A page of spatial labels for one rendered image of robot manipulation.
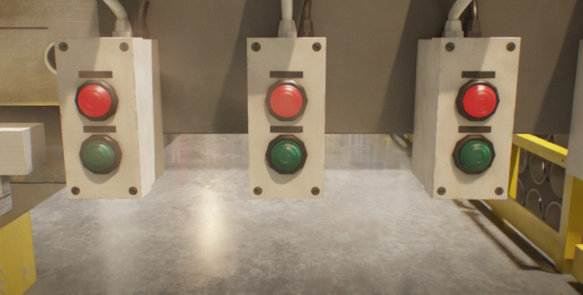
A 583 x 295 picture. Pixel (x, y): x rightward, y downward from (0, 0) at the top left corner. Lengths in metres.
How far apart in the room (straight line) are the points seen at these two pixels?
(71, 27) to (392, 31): 0.36
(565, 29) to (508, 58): 0.14
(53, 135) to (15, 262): 1.06
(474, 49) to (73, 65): 0.36
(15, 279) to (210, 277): 0.58
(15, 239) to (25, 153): 1.15
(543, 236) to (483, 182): 1.51
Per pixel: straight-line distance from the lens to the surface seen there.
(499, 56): 0.48
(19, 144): 0.56
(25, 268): 1.77
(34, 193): 1.09
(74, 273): 1.84
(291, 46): 0.44
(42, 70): 0.63
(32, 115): 0.69
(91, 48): 0.48
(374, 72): 0.54
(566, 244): 1.87
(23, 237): 1.74
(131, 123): 0.47
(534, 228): 2.05
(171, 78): 0.55
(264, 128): 0.45
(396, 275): 1.72
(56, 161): 0.69
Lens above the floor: 0.77
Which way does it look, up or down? 11 degrees down
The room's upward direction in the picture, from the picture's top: straight up
